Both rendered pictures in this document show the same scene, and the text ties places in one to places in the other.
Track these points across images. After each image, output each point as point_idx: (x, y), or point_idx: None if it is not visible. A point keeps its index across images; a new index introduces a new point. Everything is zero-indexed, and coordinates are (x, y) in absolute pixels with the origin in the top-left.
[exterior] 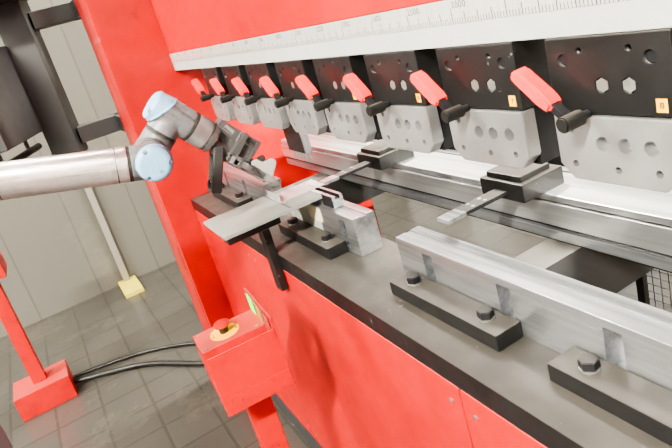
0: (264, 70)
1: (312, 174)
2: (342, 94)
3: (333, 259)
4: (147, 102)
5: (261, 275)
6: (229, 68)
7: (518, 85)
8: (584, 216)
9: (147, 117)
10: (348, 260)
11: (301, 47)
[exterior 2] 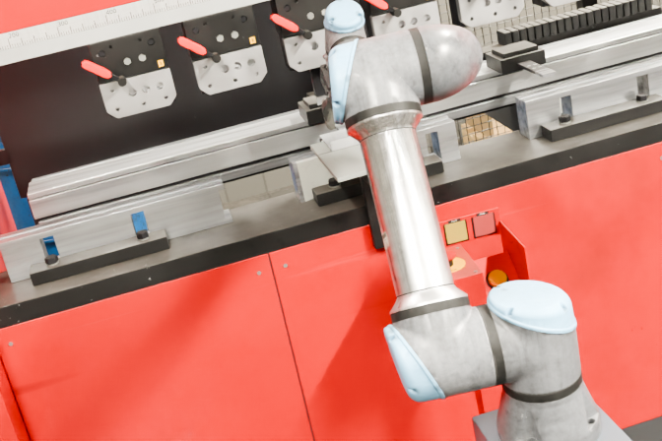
0: None
1: None
2: None
3: (444, 170)
4: (330, 14)
5: (294, 283)
6: (219, 15)
7: None
8: (571, 62)
9: (358, 25)
10: (458, 163)
11: None
